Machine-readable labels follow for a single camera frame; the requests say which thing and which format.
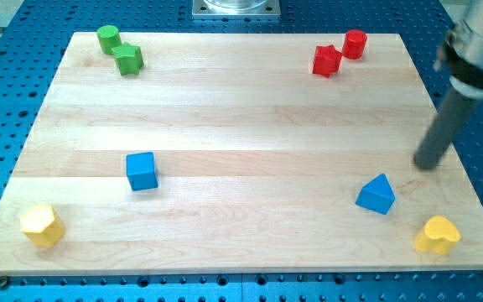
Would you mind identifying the red star block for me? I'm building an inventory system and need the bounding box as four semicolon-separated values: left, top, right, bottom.
312;44;342;78

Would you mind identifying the red cylinder block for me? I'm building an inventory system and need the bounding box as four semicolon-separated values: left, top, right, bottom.
342;29;367;60

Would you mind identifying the green cylinder block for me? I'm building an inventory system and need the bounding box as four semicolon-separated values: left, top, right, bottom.
96;24;122;55

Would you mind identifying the blue cube block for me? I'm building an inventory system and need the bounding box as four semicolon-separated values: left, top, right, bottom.
126;152;158;191

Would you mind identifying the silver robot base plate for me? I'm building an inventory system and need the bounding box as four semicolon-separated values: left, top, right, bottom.
191;0;281;19

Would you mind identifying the blue triangle block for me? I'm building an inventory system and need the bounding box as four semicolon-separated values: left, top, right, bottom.
356;174;396;215

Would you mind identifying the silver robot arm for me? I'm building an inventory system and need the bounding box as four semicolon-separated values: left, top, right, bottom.
434;0;483;100

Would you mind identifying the yellow heart block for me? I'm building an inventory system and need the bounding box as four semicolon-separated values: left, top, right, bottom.
413;216;461;255

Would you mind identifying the wooden board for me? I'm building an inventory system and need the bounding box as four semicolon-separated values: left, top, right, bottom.
0;33;483;276

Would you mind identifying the yellow hexagon block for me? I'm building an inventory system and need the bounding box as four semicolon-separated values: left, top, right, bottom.
20;205;65;247

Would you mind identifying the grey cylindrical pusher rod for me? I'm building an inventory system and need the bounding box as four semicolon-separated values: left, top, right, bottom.
413;87;479;170

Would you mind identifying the green star block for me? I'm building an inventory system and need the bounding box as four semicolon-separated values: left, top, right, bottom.
112;42;144;76

